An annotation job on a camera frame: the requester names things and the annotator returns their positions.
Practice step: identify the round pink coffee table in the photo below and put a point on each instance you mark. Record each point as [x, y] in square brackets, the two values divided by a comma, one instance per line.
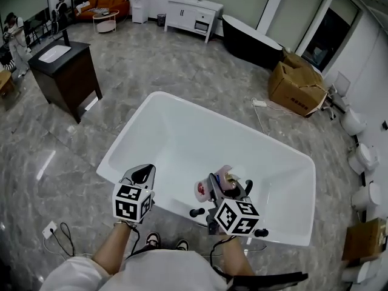
[105, 21]

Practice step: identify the grey roller blind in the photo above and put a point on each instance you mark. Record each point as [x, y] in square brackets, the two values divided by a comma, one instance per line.
[233, 2]
[297, 11]
[345, 5]

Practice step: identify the dark wooden vanity cabinet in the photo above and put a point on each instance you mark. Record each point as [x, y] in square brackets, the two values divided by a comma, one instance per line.
[72, 80]

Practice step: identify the person's right shoe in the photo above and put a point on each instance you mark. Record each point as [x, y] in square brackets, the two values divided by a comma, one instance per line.
[182, 245]

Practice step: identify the white rectangular bathtub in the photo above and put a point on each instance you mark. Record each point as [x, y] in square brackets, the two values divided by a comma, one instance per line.
[188, 138]

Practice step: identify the white office chair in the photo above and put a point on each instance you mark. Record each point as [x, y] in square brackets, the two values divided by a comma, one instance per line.
[339, 92]

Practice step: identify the white sink basin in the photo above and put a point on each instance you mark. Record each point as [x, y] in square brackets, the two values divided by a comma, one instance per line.
[54, 54]

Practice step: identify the white power strip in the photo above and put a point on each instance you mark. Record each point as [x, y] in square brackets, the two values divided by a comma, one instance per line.
[259, 102]
[49, 229]

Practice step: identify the black oval bathtub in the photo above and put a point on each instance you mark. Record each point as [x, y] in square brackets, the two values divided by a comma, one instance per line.
[248, 47]

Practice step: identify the pink spray bottle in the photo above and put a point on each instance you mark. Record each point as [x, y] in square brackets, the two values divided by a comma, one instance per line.
[225, 174]

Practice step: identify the person's left forearm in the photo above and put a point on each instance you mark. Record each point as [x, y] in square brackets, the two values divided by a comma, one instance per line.
[112, 250]

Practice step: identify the person's white shirt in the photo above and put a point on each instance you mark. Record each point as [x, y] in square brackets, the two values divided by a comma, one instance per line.
[163, 271]

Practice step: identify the orange sofa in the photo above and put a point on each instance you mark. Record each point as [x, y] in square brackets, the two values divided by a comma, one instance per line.
[103, 6]

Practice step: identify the person's left shoe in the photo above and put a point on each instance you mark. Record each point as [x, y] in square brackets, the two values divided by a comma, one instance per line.
[152, 240]

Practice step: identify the person's shoe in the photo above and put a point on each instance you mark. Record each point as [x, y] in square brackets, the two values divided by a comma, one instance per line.
[182, 245]
[152, 240]

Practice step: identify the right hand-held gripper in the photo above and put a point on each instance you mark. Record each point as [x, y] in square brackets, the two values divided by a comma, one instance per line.
[236, 217]

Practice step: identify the small cardboard box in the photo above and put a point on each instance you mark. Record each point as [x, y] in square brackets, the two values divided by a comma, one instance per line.
[363, 239]

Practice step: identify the white vanity cabinet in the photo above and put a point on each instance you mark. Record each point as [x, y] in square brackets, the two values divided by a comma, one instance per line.
[185, 17]

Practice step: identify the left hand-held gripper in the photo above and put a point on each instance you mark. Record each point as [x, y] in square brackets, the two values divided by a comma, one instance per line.
[128, 203]

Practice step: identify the person's right forearm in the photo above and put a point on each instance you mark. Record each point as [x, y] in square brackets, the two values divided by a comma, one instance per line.
[235, 256]

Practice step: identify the white water dispenser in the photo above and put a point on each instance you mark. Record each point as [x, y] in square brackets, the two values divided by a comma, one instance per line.
[140, 8]

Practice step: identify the black trash bin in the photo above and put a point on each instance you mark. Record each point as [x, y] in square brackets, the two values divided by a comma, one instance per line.
[161, 20]

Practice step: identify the large torn cardboard box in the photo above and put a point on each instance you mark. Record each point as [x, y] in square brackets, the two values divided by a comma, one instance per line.
[291, 89]

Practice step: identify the black basin faucet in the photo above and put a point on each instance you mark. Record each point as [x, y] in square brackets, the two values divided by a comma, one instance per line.
[65, 38]

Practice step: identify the white paper sheet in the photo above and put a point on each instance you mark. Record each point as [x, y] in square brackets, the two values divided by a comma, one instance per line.
[91, 104]

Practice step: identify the small wooden table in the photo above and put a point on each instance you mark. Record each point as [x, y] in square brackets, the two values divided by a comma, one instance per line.
[6, 85]

